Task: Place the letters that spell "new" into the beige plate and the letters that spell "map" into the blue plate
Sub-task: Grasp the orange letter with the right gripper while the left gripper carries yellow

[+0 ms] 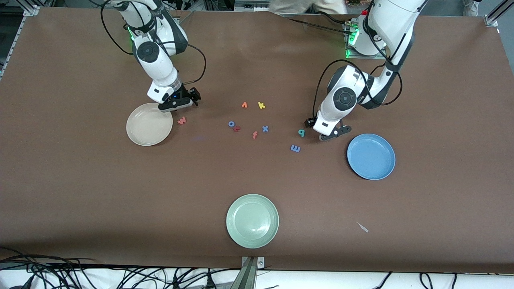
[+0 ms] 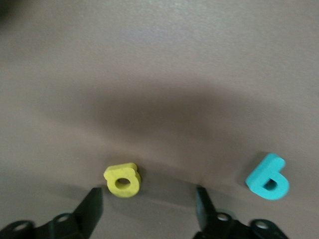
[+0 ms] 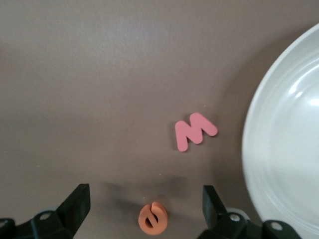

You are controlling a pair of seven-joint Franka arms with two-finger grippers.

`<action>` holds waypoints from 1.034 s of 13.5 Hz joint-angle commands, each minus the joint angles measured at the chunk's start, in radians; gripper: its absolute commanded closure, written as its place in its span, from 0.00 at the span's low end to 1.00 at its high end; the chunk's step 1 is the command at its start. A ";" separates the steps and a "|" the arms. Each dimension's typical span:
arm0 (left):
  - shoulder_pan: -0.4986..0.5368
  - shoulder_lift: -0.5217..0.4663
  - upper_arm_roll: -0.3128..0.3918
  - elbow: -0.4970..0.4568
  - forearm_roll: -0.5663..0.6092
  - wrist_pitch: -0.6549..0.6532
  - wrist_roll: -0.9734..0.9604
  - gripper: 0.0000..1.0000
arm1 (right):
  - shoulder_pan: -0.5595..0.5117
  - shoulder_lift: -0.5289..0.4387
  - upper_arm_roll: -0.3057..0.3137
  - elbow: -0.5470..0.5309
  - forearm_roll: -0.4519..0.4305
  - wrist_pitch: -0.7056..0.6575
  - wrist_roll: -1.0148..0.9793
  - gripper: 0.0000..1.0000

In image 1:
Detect blue plate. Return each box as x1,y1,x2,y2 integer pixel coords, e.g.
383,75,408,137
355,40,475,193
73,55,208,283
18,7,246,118
347,134,396,180

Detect beige brown plate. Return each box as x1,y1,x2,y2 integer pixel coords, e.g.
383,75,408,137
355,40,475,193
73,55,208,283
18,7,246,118
126,103,173,147

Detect grey metal box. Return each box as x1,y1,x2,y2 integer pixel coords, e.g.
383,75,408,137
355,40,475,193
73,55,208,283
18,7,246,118
234,0,270,12

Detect pale green plate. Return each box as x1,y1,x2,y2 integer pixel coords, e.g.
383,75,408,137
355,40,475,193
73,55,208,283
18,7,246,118
226,194,279,249

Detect person in beige trousers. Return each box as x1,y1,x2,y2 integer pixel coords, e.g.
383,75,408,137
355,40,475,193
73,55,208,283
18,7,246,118
268,0,348,16

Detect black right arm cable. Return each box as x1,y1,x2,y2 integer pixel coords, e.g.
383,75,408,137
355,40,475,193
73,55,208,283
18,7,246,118
100,0,207,87

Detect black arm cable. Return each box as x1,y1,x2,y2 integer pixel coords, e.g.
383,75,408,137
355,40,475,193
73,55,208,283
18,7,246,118
100,0,207,87
312,0,403,118

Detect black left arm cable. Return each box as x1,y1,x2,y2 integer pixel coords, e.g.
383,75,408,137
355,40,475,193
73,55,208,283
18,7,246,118
312,0,403,118

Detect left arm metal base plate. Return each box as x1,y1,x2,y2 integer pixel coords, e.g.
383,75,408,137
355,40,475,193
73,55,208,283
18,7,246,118
345,22,388,60

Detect black cable on table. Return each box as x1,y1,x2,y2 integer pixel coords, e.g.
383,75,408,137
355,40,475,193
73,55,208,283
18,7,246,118
316,11,352,27
286,18,353,35

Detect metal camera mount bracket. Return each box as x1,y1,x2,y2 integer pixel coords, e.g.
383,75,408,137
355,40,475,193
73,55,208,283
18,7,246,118
231,256,265,289

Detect aluminium frame profile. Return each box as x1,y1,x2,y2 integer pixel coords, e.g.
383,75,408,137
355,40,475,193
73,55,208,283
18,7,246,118
0,4,41,81
483,0,514,28

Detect tangled black floor cables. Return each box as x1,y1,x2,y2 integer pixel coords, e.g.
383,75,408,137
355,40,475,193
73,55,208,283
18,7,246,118
0,247,241,289

